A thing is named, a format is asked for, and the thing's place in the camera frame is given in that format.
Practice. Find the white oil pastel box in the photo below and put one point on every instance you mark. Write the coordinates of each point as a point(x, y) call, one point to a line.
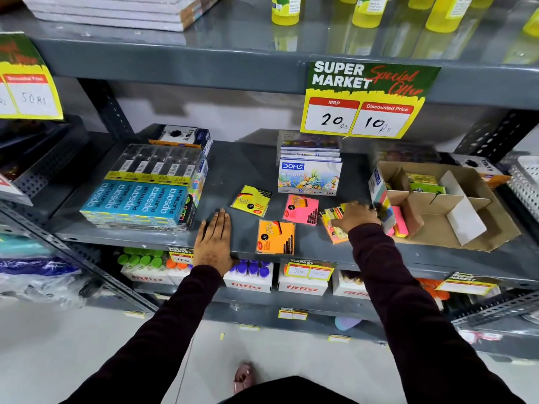
point(309, 176)

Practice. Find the pastel purple teal object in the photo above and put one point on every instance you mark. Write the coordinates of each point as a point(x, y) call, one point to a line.
point(347, 323)

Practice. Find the person's left hand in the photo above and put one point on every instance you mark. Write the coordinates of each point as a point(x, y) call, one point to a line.
point(212, 246)

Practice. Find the clear plastic bags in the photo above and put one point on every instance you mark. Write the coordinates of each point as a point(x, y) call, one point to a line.
point(38, 273)

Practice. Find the person's right hand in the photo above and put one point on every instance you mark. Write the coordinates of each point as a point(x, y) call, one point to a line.
point(358, 216)

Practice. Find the orange yellow sticky note pack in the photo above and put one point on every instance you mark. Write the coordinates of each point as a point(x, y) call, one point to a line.
point(336, 235)

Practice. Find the brown cardboard box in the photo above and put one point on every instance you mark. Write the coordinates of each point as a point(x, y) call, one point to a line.
point(484, 222)

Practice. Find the white plastic basket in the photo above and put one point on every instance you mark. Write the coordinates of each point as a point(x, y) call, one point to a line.
point(526, 180)

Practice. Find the person's right thumb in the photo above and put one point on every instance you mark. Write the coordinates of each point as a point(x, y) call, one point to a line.
point(340, 223)

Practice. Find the colourful dark boxes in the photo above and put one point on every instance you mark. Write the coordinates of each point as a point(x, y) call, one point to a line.
point(406, 153)

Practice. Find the small yellow price label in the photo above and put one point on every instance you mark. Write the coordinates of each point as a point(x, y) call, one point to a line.
point(465, 285)
point(182, 256)
point(309, 270)
point(292, 314)

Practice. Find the grey metal shelf rack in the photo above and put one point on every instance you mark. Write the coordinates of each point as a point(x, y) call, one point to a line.
point(236, 58)

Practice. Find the white box of orange-capped bottles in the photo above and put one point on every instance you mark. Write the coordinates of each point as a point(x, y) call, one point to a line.
point(179, 273)

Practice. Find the wrapped pack of blue pencil boxes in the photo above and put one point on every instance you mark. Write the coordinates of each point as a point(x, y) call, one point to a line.
point(143, 193)

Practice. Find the person's pink shoe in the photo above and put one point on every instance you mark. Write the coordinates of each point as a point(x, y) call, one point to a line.
point(243, 377)

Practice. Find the white box of green-capped bottles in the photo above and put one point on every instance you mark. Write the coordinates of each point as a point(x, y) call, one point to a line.
point(143, 271)

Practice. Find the green sticky note pack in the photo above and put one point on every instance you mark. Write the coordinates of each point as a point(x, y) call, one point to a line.
point(425, 185)

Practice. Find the black orange box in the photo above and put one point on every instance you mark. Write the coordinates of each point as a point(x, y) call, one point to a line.
point(181, 136)
point(480, 168)

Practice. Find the dark print oil pastel box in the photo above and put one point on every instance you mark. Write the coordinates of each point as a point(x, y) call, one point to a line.
point(309, 142)

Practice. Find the white bottle box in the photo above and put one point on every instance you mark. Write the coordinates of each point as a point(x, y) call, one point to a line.
point(301, 286)
point(349, 286)

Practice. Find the pink sticky note pack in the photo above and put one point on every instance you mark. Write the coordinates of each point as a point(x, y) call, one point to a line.
point(301, 210)

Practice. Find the white box of blue-capped bottles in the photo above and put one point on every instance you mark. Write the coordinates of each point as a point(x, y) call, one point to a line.
point(248, 279)

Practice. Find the person's left little finger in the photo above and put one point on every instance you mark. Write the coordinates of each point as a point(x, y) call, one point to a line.
point(201, 233)

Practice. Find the person's left forearm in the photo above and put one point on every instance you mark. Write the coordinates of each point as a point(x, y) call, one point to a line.
point(156, 336)

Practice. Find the stack of notebooks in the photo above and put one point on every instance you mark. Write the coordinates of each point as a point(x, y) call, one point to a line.
point(122, 10)

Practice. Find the person's right forearm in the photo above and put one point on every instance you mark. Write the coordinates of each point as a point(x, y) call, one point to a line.
point(412, 315)

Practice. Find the row of yellow liquid bottles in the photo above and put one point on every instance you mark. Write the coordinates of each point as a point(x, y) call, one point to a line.
point(368, 10)

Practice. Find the red white sign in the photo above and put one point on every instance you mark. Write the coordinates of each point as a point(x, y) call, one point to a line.
point(12, 191)

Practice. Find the multicolour sticky note pad pack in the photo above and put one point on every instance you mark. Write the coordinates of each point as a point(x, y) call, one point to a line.
point(389, 216)

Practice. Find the person's left middle finger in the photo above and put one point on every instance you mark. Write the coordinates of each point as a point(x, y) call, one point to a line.
point(217, 225)

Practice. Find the green yellow price sign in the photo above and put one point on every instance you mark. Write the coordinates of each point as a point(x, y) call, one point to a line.
point(366, 100)
point(27, 79)

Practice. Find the person's black clothing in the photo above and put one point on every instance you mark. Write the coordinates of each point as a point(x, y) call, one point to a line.
point(294, 393)

